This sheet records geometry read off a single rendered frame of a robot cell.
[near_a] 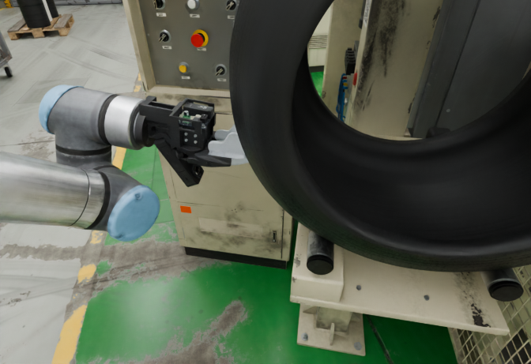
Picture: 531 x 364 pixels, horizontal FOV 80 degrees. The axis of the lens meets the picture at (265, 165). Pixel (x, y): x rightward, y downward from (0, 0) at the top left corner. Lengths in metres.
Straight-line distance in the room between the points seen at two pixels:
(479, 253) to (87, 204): 0.54
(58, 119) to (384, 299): 0.64
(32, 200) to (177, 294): 1.22
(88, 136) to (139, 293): 1.17
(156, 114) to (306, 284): 0.38
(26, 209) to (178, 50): 0.80
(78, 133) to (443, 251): 0.59
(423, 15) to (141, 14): 0.82
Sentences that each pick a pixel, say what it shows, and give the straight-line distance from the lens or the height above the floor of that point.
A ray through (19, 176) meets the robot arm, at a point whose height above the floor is 1.11.
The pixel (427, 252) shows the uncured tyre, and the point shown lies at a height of 0.98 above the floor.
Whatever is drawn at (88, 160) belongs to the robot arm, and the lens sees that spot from 0.64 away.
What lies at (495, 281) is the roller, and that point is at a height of 0.91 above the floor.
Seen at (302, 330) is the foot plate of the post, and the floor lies 0.01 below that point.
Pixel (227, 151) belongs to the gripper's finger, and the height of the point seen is 1.05.
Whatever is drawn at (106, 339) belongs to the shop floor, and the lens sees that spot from 1.62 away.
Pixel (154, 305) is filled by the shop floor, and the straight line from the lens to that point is 1.63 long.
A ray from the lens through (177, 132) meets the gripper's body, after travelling 0.53.
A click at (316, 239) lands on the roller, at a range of 0.56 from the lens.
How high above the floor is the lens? 1.34
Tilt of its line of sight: 36 degrees down
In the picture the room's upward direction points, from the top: straight up
